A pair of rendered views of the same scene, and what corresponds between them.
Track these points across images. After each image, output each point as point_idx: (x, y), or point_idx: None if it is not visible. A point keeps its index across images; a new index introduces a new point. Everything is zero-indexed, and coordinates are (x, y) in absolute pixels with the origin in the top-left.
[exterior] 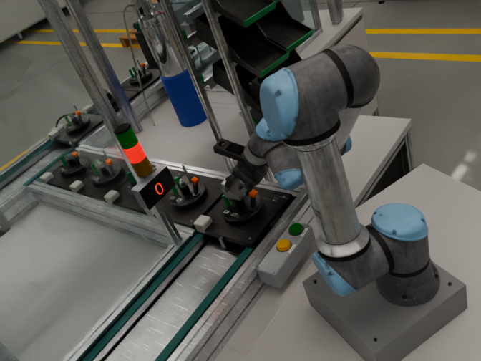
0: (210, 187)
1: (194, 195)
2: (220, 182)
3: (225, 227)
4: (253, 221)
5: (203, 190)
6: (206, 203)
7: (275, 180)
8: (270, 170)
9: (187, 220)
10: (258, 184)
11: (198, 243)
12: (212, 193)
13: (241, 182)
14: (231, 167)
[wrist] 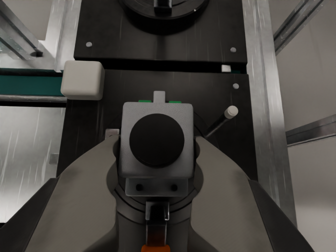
0: (209, 18)
1: (155, 0)
2: (234, 31)
3: (88, 148)
4: (127, 221)
5: (183, 13)
6: (154, 45)
7: (306, 122)
8: (328, 93)
9: (89, 33)
10: (268, 128)
11: (53, 97)
12: (191, 39)
13: (256, 83)
14: (290, 28)
